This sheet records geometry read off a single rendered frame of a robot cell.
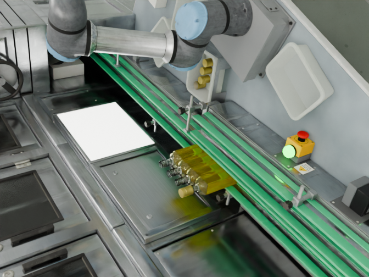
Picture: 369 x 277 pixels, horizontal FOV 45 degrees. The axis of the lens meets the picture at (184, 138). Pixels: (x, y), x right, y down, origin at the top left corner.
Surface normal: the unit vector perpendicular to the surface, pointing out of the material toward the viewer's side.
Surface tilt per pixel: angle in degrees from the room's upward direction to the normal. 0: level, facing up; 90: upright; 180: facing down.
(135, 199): 90
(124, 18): 90
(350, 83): 0
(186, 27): 7
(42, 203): 90
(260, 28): 1
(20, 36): 90
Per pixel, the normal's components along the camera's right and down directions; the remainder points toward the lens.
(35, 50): 0.55, 0.52
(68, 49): 0.18, 0.84
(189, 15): -0.78, 0.18
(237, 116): 0.11, -0.82
